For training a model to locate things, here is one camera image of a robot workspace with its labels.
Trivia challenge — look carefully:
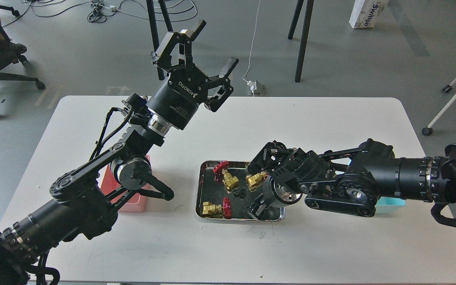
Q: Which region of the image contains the black table leg right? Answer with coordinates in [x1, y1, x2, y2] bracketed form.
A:
[287, 0, 314, 83]

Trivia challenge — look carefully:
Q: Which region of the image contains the brass valve top right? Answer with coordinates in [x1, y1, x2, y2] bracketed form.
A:
[245, 171, 268, 192]

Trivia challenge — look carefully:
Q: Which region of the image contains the black table leg left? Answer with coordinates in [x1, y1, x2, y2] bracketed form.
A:
[146, 0, 175, 80]

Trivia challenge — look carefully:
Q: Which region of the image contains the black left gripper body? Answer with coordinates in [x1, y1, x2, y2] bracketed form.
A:
[146, 65, 213, 130]

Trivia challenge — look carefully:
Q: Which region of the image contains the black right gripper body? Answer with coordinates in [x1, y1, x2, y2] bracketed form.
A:
[261, 176, 303, 209]

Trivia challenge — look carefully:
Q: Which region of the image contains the white cable on floor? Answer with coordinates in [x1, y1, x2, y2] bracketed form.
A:
[242, 0, 262, 84]

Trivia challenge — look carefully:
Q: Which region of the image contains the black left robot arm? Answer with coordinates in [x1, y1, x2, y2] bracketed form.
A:
[0, 20, 238, 285]

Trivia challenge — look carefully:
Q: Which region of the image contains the brass valve top middle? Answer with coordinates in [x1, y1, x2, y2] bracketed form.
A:
[213, 161, 239, 193]

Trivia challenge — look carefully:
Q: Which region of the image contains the white power adapter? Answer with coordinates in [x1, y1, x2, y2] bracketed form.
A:
[247, 80, 266, 96]

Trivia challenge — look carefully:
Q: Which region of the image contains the brass valve bottom left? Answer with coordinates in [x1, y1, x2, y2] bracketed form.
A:
[201, 197, 233, 219]

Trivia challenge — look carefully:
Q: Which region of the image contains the metal tray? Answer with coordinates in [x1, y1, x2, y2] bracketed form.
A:
[195, 160, 285, 224]

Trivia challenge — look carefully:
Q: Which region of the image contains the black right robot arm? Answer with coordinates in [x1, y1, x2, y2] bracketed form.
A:
[246, 139, 456, 228]

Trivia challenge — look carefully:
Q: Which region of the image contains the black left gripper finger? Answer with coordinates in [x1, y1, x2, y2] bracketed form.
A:
[202, 57, 239, 112]
[150, 19, 207, 80]

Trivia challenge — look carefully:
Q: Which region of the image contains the brass valve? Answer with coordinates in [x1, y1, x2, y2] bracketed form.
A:
[245, 171, 268, 192]
[213, 161, 239, 193]
[201, 197, 233, 219]

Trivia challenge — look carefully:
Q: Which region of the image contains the small black gear centre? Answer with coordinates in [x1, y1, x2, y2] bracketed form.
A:
[233, 189, 247, 199]

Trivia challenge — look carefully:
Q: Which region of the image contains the light blue plastic box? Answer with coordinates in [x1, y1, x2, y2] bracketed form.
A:
[347, 158, 407, 207]

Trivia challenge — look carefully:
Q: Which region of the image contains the white cardboard box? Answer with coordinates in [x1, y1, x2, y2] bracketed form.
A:
[349, 0, 388, 29]

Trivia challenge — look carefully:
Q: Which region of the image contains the black table leg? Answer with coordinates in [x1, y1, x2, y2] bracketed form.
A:
[146, 0, 175, 80]
[287, 0, 314, 83]

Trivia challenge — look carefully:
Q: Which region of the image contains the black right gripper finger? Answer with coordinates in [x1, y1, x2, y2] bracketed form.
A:
[247, 195, 269, 220]

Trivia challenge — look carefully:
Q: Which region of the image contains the pink plastic box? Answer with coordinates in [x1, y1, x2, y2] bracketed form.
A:
[100, 155, 152, 212]

